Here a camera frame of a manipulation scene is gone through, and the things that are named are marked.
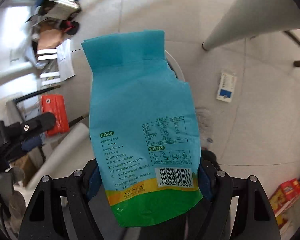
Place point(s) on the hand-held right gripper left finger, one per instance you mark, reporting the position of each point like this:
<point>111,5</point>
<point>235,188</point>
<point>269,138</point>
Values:
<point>92,182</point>

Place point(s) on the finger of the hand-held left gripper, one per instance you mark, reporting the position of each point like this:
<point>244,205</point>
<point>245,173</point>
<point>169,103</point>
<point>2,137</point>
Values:
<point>37,125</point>
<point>31,143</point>

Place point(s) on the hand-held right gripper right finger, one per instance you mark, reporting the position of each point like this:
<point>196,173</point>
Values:
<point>205,180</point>

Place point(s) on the blue green plastic bag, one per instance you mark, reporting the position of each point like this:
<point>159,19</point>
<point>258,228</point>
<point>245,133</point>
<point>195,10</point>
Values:
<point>140,105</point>

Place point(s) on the white round trash bin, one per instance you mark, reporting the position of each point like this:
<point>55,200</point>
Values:
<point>173,67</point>

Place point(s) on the brown cardboard piece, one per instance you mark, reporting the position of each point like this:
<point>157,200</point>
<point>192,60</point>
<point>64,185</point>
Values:
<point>25,166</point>

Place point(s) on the orange red box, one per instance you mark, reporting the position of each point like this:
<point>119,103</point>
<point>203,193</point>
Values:
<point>56,110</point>

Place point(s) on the white papers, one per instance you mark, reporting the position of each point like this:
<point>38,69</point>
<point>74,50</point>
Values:
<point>65,60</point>

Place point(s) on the red yellow box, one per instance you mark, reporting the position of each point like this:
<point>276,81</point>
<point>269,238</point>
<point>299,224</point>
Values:
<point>287,200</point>

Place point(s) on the brown cardboard sheet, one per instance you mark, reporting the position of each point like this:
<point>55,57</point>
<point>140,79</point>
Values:
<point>48,38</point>

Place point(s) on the white blue box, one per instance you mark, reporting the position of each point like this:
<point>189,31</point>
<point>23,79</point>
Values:
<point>226,87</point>

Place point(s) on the black pink shoes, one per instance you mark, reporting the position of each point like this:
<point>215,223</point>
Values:
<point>71,27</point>

